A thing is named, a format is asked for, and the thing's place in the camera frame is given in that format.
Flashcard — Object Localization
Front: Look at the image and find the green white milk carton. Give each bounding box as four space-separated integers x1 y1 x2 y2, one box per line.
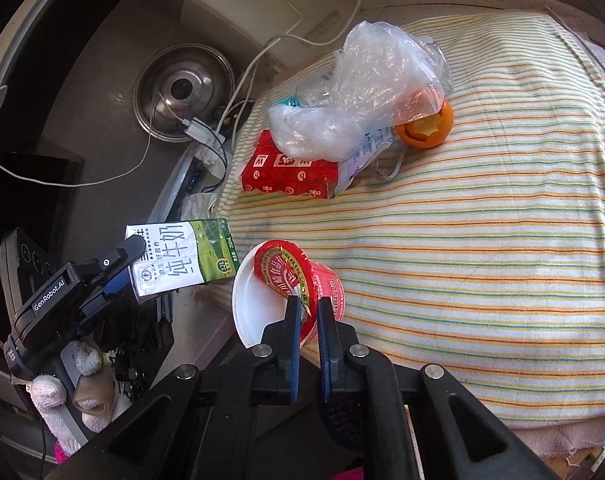
124 218 240 298

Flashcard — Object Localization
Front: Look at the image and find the red instant noodle cup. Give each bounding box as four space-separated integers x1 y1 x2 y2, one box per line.
232 240 345 348

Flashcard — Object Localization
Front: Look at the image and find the orange peel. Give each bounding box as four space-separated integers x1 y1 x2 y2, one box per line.
395 101 453 150

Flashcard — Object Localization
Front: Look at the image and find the clear plastic bag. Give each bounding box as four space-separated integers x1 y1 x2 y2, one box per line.
269 22 453 162

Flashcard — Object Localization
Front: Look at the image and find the white gloved left hand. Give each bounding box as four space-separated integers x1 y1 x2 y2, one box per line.
26 339 131 464

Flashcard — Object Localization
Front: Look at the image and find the white power strip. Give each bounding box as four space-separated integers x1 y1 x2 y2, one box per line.
182 118 228 180

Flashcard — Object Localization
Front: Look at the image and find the red tissue pack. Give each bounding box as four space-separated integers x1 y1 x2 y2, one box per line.
240 130 339 198

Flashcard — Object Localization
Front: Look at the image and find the steel pot lid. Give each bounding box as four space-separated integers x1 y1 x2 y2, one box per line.
132 44 235 144

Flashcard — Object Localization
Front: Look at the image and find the blue white wrapper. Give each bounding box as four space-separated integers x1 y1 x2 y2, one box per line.
334 127 408 195

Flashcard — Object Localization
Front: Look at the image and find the clear plastic bottle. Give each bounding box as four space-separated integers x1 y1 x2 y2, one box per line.
278 72 333 107

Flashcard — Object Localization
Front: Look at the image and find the white charging cable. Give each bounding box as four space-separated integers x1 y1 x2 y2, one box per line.
0 91 194 189

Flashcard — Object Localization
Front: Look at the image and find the white thick cable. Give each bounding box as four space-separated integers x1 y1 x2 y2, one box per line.
214 0 367 137

